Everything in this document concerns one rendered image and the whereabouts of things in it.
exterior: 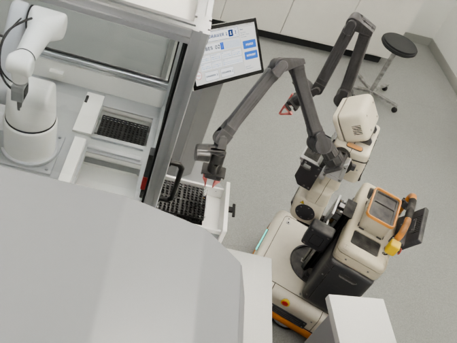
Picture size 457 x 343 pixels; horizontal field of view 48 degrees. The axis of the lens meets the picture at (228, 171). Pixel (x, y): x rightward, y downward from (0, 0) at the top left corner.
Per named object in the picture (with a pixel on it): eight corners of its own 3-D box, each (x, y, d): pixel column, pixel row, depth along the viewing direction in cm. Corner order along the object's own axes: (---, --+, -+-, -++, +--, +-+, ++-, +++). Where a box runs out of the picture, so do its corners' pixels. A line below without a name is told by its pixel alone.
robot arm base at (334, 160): (341, 169, 222) (349, 154, 231) (333, 154, 219) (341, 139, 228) (324, 174, 227) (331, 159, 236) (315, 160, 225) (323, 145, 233)
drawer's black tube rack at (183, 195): (203, 198, 238) (207, 189, 234) (200, 229, 226) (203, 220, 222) (156, 187, 235) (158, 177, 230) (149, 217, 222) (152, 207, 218)
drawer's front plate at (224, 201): (223, 197, 245) (230, 182, 238) (219, 246, 225) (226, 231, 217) (219, 196, 245) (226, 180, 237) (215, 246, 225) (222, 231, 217)
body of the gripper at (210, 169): (223, 181, 219) (228, 168, 215) (200, 175, 219) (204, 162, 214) (225, 171, 224) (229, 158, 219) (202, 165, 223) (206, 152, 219)
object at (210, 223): (220, 196, 243) (224, 188, 239) (216, 240, 225) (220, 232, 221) (136, 175, 236) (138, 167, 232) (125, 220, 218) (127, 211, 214)
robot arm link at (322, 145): (305, 49, 208) (296, 49, 218) (274, 60, 206) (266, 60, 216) (334, 150, 222) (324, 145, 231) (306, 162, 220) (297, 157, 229)
